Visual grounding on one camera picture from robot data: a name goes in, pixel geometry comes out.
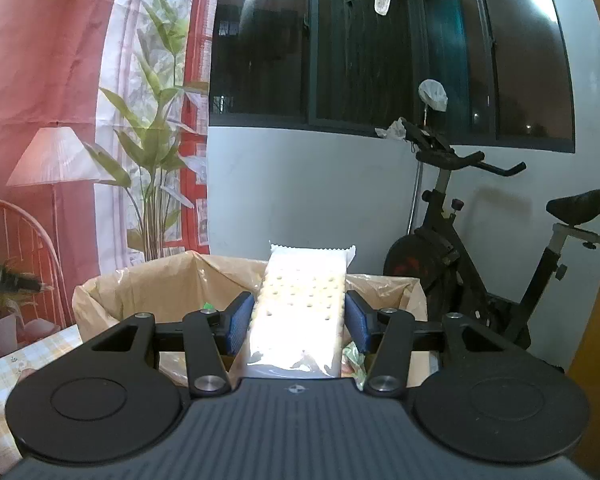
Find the white cracker packet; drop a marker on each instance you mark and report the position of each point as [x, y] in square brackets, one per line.
[300, 300]

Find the pastel green snack packet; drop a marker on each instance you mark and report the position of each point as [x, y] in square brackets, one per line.
[351, 357]

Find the metal rod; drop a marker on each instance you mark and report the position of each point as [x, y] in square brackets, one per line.
[415, 200]

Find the cardboard box with plastic liner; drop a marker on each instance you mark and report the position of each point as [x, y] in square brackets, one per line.
[145, 290]

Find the dark window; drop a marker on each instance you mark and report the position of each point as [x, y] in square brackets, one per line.
[380, 60]

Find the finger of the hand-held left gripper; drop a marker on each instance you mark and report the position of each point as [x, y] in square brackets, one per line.
[10, 280]

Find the printed wall cloth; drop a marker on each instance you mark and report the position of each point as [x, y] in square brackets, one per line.
[40, 85]

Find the checkered tablecloth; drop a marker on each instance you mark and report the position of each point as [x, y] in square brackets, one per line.
[0, 400]

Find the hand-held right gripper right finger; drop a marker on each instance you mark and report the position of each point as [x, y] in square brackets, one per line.
[358, 322]

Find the clear plastic wrap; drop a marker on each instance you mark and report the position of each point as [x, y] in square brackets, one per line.
[391, 131]

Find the black exercise bike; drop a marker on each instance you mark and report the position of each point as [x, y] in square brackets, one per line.
[430, 270]

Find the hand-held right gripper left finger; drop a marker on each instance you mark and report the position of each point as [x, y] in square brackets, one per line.
[240, 322]

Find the white plastic bag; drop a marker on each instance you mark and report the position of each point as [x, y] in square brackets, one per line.
[433, 95]

